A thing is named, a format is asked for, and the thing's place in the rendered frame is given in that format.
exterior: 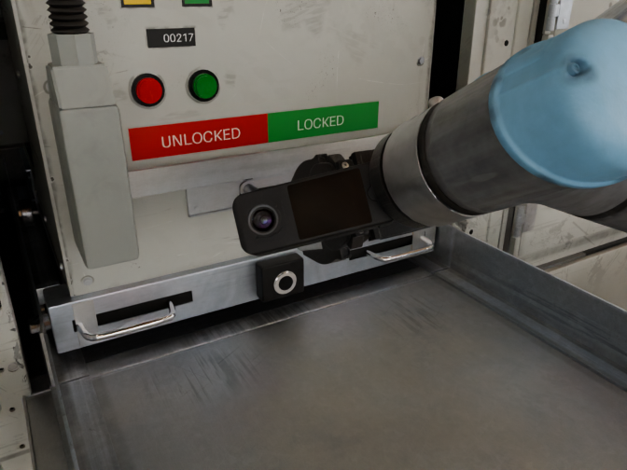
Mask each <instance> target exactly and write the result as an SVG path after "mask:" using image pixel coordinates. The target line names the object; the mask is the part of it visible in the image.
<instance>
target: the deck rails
mask: <svg viewBox="0 0 627 470"><path fill-rule="evenodd" d="M434 275H435V276H436V277H438V278H439V279H441V280H442V281H443V282H445V283H447V284H449V285H451V286H452V287H454V288H456V289H457V290H459V291H461V292H462V293H464V294H465V295H467V296H469V297H471V298H473V299H474V300H476V301H478V302H479V303H480V304H482V305H483V306H485V307H487V308H488V309H490V310H491V311H494V312H495V313H497V314H499V315H500V316H502V317H504V318H505V319H507V320H509V321H510V322H512V323H514V324H515V325H517V326H518V327H520V328H521V329H523V330H525V331H526V332H528V333H530V334H531V335H533V336H535V337H536V338H538V339H540V340H542V341H544V342H545V343H547V344H548V345H550V346H551V347H552V348H554V349H556V350H557V351H559V352H561V353H563V354H565V355H566V356H568V357H570V358H571V359H573V360H575V361H576V362H578V363H579V364H581V365H583V366H585V367H587V368H588V369H589V370H591V371H592V372H594V373H596V374H597V375H599V376H601V377H602V378H604V379H605V380H608V381H609V382H611V383H613V384H614V385H616V386H618V387H619V388H621V389H622V390H623V391H625V392H627V310H625V309H623V308H621V307H618V306H616V305H614V304H612V303H610V302H608V301H606V300H604V299H602V298H600V297H598V296H596V295H594V294H592V293H589V292H587V291H585V290H583V289H581V288H579V287H577V286H575V285H573V284H571V283H569V282H567V281H565V280H562V279H560V278H558V277H556V276H554V275H552V274H550V273H548V272H546V271H545V270H542V269H540V268H538V267H535V266H533V265H531V264H529V263H527V262H525V261H523V260H521V259H519V258H518V257H516V256H513V255H511V254H508V253H506V252H504V251H502V250H500V249H498V248H496V247H494V246H492V245H491V244H489V243H487V242H484V241H482V240H479V239H477V238H475V237H473V236H471V235H469V234H467V233H465V232H464V231H462V230H460V229H458V228H455V229H454V233H453V249H452V257H451V266H450V268H449V269H446V270H441V271H438V272H435V273H434ZM44 338H45V342H46V346H47V350H48V354H49V361H50V365H51V370H52V374H53V378H54V382H55V386H54V387H51V388H50V389H51V394H52V398H53V403H54V407H55V411H56V416H57V420H58V424H59V429H60V433H61V438H62V442H63V450H64V454H65V459H66V463H67V467H68V470H120V467H119V464H118V459H117V456H116V453H115V451H114V447H113V444H112V441H111V438H110V435H109V433H108V430H107V427H106V424H105V419H104V416H103V413H102V411H101V407H100V404H99V401H98V398H97V395H96V392H95V390H94V387H93V384H92V381H91V376H88V377H86V378H82V379H79V380H73V381H70V382H67V383H64V384H61V385H59V382H58V378H57V374H56V370H55V365H54V362H53V358H52V354H51V350H50V346H49V339H48V335H47V334H44Z"/></svg>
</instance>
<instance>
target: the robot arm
mask: <svg viewBox="0 0 627 470"><path fill-rule="evenodd" d="M428 105H429V108H428V109H427V110H425V111H424V112H423V113H421V114H419V115H417V116H415V117H413V118H411V119H409V120H408V121H406V122H404V123H403V124H401V125H399V126H398V127H397V128H396V129H395V130H394V131H392V132H391V133H389V134H387V135H386V136H384V138H383V139H382V140H381V141H380V142H379V143H378V144H377V145H376V147H375V149H372V150H365V151H357V152H354V153H352V154H351V156H350V157H349V159H344V157H343V156H342V155H341V154H333V155H327V153H325V154H317V155H315V156H314V158H313V159H308V160H305V161H303V162H302V163H301V164H300V166H299V167H298V168H297V170H296V171H295V173H294V175H293V178H292V180H291V182H287V183H283V184H280V185H276V186H272V187H265V188H262V189H258V190H254V191H250V192H246V193H243V194H241V195H239V196H237V197H236V198H235V200H234V202H233V204H232V211H233V214H234V219H235V223H236V227H237V231H238V235H239V240H240V244H241V246H242V248H243V250H244V251H245V252H247V253H248V254H250V255H253V256H266V255H270V254H274V253H278V252H282V251H285V250H289V249H294V248H298V249H299V250H300V251H302V253H303V254H304V255H305V256H307V257H309V258H310V259H312V260H313V261H315V262H317V263H319V264H323V265H326V264H330V263H334V262H339V261H343V260H345V259H346V258H350V257H351V251H350V249H355V248H359V247H362V246H363V243H364V242H365V241H366V240H367V239H369V241H374V240H378V239H380V240H382V239H387V238H391V237H396V236H399V235H403V234H407V233H411V232H414V231H417V230H421V229H425V228H431V227H442V226H446V225H449V224H452V223H456V222H460V221H464V220H468V219H471V218H475V217H478V216H482V215H486V214H488V213H492V212H496V211H499V210H503V209H507V208H510V207H514V206H518V205H521V204H526V203H535V204H541V205H544V206H547V207H550V208H552V209H555V210H558V211H561V212H564V213H567V214H571V215H574V216H576V217H580V218H583V219H586V220H589V221H592V222H594V223H598V224H601V225H604V226H607V227H610V228H614V229H617V230H620V231H623V232H626V233H627V0H619V2H617V3H616V4H615V5H613V6H612V7H610V8H609V9H607V10H606V11H605V12H603V13H602V14H601V15H599V16H598V17H596V18H595V19H594V20H590V21H584V22H583V23H580V24H578V25H576V26H574V27H572V28H570V29H568V30H566V31H564V32H563V33H561V34H559V35H556V36H555V37H552V38H550V39H548V40H543V41H539V42H536V43H535V44H532V45H530V46H528V47H526V48H523V49H522V50H520V51H518V52H517V53H516V54H514V55H513V56H511V57H510V58H509V59H508V60H507V61H506V62H505V63H503V64H502V65H500V66H498V67H497V68H495V69H494V70H493V71H490V72H488V73H485V74H483V75H482V76H479V77H478V78H477V79H476V80H475V81H473V82H472V83H470V84H468V85H466V86H465V87H463V88H462V89H460V90H458V91H457V92H455V93H453V94H452V95H450V96H448V97H446V98H445V99H443V98H442V97H441V96H434V97H432V98H431V99H429V101H428Z"/></svg>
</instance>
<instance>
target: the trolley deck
mask: <svg viewBox="0 0 627 470"><path fill-rule="evenodd" d="M91 381H92V384H93V387H94V390H95V392H96V395H97V398H98V401H99V404H100V407H101V411H102V413H103V416H104V421H105V424H106V427H107V430H108V433H109V435H110V438H111V441H112V444H113V447H114V451H115V453H116V456H117V459H118V464H119V467H120V470H627V392H625V391H623V390H622V389H621V388H619V387H618V386H616V385H614V384H613V383H611V382H609V381H608V380H605V379H604V378H602V377H601V376H599V375H597V374H596V373H594V372H592V371H591V370H589V369H588V368H587V367H585V366H583V365H581V364H579V363H578V362H576V361H575V360H573V359H571V358H570V357H568V356H566V355H565V354H563V353H561V352H559V351H557V350H556V349H554V348H552V347H551V346H550V345H548V344H547V343H545V342H544V341H542V340H540V339H538V338H536V337H535V336H533V335H531V334H530V333H528V332H526V331H525V330H523V329H521V328H520V327H518V326H517V325H515V324H514V323H512V322H510V321H509V320H507V319H505V318H504V317H502V316H500V315H499V314H497V313H495V312H494V311H491V310H490V309H488V308H487V307H485V306H483V305H482V304H480V303H479V302H478V301H476V300H474V299H473V298H471V297H469V296H467V295H465V294H464V293H462V292H461V291H459V290H457V289H456V288H454V287H452V286H451V285H449V284H447V283H445V282H443V281H442V280H441V279H439V278H438V277H436V276H435V275H433V276H430V277H427V278H423V279H421V280H418V281H414V282H411V283H405V284H403V285H400V286H397V287H393V288H390V289H387V290H383V291H381V292H378V293H374V294H371V295H368V296H364V297H360V298H356V299H353V300H350V301H347V302H343V303H341V304H338V305H334V306H331V307H328V308H324V309H322V310H319V311H313V312H310V313H306V314H303V315H301V316H298V317H294V318H291V319H288V320H284V321H282V322H279V323H275V324H272V325H266V326H263V327H261V328H257V329H254V330H251V331H248V332H244V333H242V334H239V335H235V336H232V337H229V338H225V339H221V340H217V341H214V342H211V343H207V344H204V345H202V346H199V347H195V348H192V349H189V350H185V351H182V352H177V353H174V354H171V355H167V356H164V357H162V358H158V359H155V360H152V361H149V362H145V363H143V364H140V365H136V366H131V367H127V368H124V369H121V370H118V371H115V372H112V373H108V374H105V375H103V376H100V377H96V378H93V379H91ZM22 401H23V407H24V414H25V420H26V427H27V434H28V440H29V447H30V453H31V460H32V467H33V470H68V467H67V463H66V459H65V454H64V450H63V442H62V438H61V433H60V429H59V424H58V420H57V416H56V411H55V407H54V403H53V398H52V394H51V391H50V392H46V393H43V394H38V395H35V396H32V397H28V398H26V396H25V395H24V396H23V397H22Z"/></svg>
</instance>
